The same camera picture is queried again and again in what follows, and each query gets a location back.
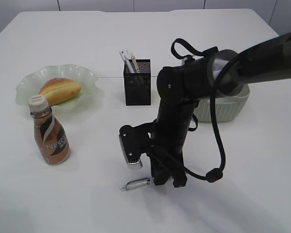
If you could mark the green wavy glass plate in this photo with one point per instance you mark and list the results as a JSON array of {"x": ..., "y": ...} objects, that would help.
[{"x": 89, "y": 98}]

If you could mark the golden bread roll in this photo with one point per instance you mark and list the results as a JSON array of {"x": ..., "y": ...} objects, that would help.
[{"x": 58, "y": 90}]

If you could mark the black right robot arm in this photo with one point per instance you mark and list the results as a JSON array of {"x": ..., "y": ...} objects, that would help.
[{"x": 181, "y": 88}]

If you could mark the black mesh pen holder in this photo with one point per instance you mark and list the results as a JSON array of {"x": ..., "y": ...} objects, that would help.
[{"x": 137, "y": 86}]

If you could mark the cream patterned pen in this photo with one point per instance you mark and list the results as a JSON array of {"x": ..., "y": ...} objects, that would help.
[{"x": 136, "y": 67}]

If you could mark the blue white pen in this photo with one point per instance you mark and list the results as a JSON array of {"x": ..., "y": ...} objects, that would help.
[{"x": 128, "y": 55}]

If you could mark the grey-green plastic basket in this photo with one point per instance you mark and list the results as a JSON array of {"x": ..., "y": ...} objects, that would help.
[{"x": 226, "y": 108}]

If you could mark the grey white pen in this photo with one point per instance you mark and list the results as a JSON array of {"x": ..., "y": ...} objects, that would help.
[{"x": 131, "y": 185}]

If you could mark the clear plastic ruler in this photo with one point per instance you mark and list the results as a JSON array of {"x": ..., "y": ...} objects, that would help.
[{"x": 125, "y": 60}]

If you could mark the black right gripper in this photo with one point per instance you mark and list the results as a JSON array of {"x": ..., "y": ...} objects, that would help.
[{"x": 169, "y": 135}]

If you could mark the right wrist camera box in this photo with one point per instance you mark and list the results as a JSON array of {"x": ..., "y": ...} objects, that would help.
[{"x": 135, "y": 141}]

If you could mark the brown Nescafe coffee bottle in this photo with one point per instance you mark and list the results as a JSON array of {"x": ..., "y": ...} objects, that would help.
[{"x": 49, "y": 134}]

